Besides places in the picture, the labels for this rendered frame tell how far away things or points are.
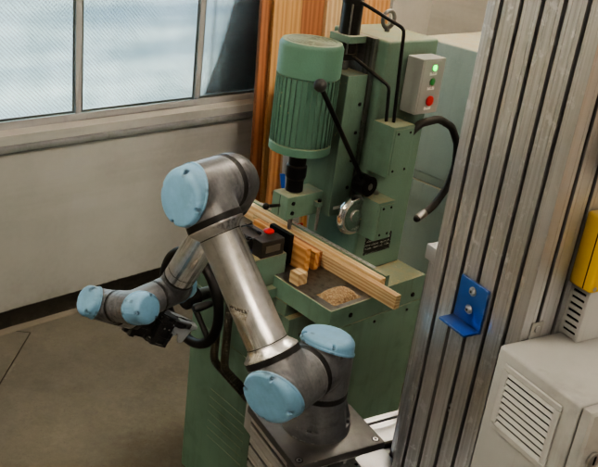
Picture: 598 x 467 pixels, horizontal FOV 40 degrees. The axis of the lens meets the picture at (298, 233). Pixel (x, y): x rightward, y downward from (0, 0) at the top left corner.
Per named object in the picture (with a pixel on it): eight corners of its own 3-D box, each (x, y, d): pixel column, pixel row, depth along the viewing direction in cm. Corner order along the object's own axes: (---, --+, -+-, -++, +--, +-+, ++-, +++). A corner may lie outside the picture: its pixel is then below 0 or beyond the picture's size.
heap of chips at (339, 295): (316, 295, 217) (316, 288, 216) (343, 285, 223) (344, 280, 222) (334, 306, 212) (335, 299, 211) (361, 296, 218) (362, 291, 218)
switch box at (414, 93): (398, 109, 237) (408, 54, 230) (421, 107, 243) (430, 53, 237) (414, 115, 233) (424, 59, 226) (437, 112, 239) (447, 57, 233)
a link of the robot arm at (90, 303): (93, 317, 184) (69, 315, 189) (129, 327, 192) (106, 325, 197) (101, 283, 185) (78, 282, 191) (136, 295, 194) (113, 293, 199)
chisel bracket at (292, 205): (269, 216, 239) (273, 189, 236) (305, 208, 248) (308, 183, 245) (286, 225, 234) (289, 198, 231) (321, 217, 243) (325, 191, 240)
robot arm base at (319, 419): (362, 435, 177) (369, 397, 173) (302, 451, 170) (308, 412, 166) (326, 396, 189) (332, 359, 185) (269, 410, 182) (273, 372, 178)
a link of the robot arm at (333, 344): (359, 385, 177) (369, 332, 172) (324, 412, 167) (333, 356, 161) (314, 363, 183) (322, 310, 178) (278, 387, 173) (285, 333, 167)
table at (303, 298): (168, 248, 245) (169, 230, 242) (248, 230, 264) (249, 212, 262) (301, 342, 205) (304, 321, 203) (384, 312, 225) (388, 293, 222)
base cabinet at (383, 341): (178, 462, 284) (192, 282, 255) (302, 408, 321) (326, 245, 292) (260, 543, 254) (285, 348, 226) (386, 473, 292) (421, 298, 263)
